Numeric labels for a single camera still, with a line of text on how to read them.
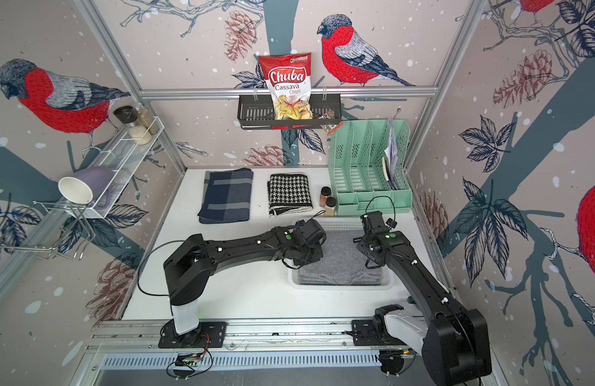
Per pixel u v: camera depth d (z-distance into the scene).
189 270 0.47
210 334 0.73
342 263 0.83
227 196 1.08
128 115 0.78
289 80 0.81
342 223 0.71
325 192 1.00
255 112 0.95
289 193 1.06
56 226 0.60
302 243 0.66
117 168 0.71
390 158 0.93
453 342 0.39
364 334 0.73
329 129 0.90
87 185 0.61
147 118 0.86
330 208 0.96
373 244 0.59
